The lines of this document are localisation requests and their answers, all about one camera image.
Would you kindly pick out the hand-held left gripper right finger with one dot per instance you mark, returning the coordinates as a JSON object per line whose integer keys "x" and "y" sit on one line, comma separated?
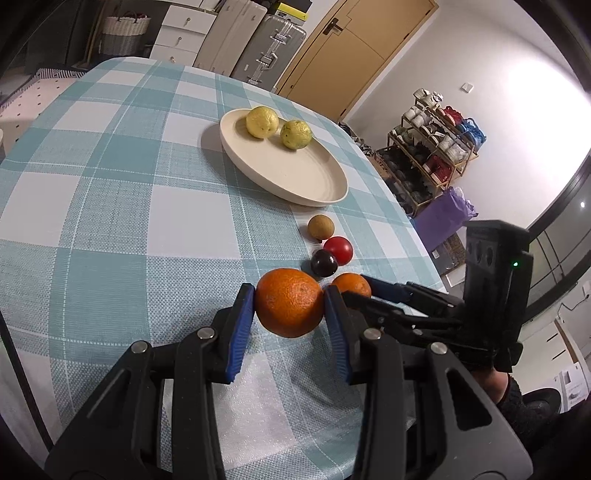
{"x": 338, "y": 337}

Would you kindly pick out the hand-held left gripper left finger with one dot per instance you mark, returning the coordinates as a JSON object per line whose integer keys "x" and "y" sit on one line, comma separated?
{"x": 241, "y": 337}

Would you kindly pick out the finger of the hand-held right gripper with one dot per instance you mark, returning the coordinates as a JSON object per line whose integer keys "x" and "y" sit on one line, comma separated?
{"x": 388, "y": 287}
{"x": 415, "y": 330}

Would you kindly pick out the small orange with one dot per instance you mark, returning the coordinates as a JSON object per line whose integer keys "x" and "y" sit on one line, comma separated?
{"x": 353, "y": 284}

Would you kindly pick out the large orange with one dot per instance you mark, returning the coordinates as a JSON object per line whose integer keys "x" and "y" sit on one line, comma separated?
{"x": 288, "y": 302}

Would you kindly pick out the red tomato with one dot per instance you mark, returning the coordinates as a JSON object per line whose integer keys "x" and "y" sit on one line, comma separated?
{"x": 339, "y": 248}

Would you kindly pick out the dark purple plum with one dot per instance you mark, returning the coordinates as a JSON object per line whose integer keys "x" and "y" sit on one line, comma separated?
{"x": 323, "y": 263}

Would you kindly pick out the brown longan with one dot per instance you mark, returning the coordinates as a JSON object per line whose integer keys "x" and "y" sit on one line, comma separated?
{"x": 321, "y": 227}

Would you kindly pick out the cream round plate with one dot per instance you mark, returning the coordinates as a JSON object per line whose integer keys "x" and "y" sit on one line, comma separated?
{"x": 286, "y": 175}

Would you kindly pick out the person's right forearm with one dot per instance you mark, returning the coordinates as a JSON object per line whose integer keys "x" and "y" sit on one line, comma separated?
{"x": 526, "y": 410}

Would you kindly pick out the brown woven box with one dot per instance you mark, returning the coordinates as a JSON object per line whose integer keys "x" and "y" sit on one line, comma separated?
{"x": 450, "y": 254}

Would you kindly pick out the purple bag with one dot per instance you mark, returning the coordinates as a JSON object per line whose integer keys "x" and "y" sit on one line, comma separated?
{"x": 443, "y": 217}

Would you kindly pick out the black framed glass door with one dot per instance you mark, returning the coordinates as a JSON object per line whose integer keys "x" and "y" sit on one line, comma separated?
{"x": 561, "y": 221}

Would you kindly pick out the gold metal shoe rack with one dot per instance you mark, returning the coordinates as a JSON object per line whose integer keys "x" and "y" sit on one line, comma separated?
{"x": 465, "y": 161}

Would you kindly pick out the pile of sneakers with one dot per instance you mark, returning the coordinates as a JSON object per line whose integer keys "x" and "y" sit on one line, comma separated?
{"x": 360, "y": 141}

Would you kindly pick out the row of shoes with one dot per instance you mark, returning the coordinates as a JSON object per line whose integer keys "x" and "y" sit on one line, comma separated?
{"x": 438, "y": 138}

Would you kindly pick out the yellow-green lemon right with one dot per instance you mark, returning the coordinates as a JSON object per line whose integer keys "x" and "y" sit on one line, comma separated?
{"x": 296, "y": 134}

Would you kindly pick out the teal checked tablecloth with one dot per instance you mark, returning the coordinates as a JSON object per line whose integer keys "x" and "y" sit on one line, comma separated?
{"x": 115, "y": 207}

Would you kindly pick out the wooden door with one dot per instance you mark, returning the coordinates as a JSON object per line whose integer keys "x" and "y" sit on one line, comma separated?
{"x": 360, "y": 50}

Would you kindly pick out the silver suitcase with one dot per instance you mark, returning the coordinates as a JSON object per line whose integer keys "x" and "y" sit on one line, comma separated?
{"x": 270, "y": 50}

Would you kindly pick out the yellow and black box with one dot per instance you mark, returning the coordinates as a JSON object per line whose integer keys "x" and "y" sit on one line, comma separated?
{"x": 292, "y": 10}

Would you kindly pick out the beige suitcase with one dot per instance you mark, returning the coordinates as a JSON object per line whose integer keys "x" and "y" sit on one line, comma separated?
{"x": 228, "y": 37}

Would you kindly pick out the white drawer cabinet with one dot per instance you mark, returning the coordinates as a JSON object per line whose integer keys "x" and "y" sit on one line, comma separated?
{"x": 182, "y": 34}

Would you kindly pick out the dotted white mat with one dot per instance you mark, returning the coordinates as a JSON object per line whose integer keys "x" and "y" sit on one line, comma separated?
{"x": 32, "y": 101}

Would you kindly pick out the grey wicker basket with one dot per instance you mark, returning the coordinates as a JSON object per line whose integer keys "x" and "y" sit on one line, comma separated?
{"x": 124, "y": 37}

